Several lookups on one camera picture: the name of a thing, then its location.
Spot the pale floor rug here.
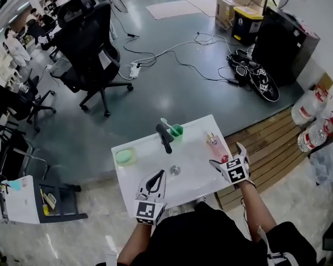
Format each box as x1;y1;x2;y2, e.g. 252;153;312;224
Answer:
145;0;203;21

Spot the black oval tray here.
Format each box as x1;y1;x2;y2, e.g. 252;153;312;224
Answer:
249;64;280;103

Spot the wooden slat platform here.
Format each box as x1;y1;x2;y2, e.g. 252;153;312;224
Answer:
214;108;314;212

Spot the person's black clothing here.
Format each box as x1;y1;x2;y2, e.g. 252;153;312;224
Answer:
95;202;327;266

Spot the person's right forearm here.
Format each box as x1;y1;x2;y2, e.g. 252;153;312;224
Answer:
239;180;278;242

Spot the green soap bar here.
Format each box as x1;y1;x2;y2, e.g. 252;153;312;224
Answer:
115;147;134;165

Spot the pile of black devices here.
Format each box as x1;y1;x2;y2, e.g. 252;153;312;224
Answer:
226;48;256;88

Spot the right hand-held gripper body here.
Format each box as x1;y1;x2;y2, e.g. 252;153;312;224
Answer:
220;155;252;187

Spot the white power strip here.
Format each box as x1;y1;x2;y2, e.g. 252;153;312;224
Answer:
129;62;142;79

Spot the clear water jug red cap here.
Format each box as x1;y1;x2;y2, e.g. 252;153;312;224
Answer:
290;85;333;126
297;111;333;153

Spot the white side cabinet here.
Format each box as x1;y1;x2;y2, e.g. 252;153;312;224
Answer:
0;174;42;224

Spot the white floor cable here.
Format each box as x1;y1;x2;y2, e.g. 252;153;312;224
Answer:
118;32;258;80

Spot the pale soap dish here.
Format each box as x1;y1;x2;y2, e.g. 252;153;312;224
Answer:
114;146;138;167

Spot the black open shelf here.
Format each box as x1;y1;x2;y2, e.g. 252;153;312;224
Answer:
38;181;89;224

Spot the black metal frame chair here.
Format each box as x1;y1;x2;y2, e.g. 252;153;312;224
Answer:
0;114;51;183

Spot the black floor cable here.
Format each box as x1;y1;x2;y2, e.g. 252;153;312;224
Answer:
123;31;241;83

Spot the white sink basin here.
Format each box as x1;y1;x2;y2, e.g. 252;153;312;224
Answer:
110;114;234;211

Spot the cream shelf object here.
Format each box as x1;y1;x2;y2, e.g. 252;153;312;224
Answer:
44;192;57;207

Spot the large black cabinet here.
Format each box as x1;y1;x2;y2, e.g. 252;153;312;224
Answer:
251;6;321;88

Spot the pinkish floor rug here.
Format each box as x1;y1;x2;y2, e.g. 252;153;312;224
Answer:
183;0;220;18

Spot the pink clear bottle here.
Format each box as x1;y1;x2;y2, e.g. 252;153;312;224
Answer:
205;131;230;163

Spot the black faucet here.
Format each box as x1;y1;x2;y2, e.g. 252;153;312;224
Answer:
155;122;175;155

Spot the person's left forearm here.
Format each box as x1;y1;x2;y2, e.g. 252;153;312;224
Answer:
117;222;154;266

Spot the grey marble block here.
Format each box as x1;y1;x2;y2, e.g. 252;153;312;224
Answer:
307;138;333;187

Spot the black bin yellow lid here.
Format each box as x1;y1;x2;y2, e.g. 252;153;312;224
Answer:
231;6;265;46

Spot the yellow brush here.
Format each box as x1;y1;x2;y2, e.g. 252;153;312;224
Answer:
39;188;50;216

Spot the small black office chair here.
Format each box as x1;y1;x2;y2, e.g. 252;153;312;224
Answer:
0;75;57;133

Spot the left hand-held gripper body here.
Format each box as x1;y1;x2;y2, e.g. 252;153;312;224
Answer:
133;192;168;227

